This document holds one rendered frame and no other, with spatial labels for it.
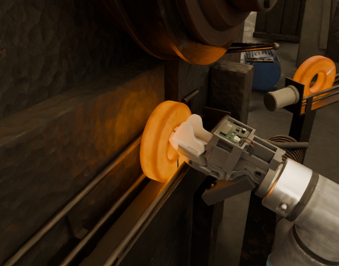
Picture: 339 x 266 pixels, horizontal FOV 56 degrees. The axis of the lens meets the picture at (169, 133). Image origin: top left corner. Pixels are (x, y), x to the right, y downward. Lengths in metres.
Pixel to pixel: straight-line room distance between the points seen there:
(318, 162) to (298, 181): 1.51
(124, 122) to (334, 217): 0.36
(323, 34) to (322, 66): 2.24
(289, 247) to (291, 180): 0.13
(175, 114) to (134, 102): 0.08
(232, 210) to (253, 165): 1.03
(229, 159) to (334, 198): 0.16
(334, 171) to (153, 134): 1.56
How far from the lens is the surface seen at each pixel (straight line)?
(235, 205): 1.60
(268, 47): 0.67
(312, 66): 1.06
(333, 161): 2.09
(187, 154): 0.56
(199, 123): 0.58
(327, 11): 3.30
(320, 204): 0.53
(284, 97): 1.01
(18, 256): 0.47
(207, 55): 0.57
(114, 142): 0.55
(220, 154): 0.53
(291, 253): 0.60
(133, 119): 0.58
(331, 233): 0.54
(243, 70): 0.83
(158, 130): 0.53
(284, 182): 0.52
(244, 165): 0.55
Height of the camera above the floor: 1.06
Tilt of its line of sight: 30 degrees down
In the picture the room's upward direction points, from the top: straight up
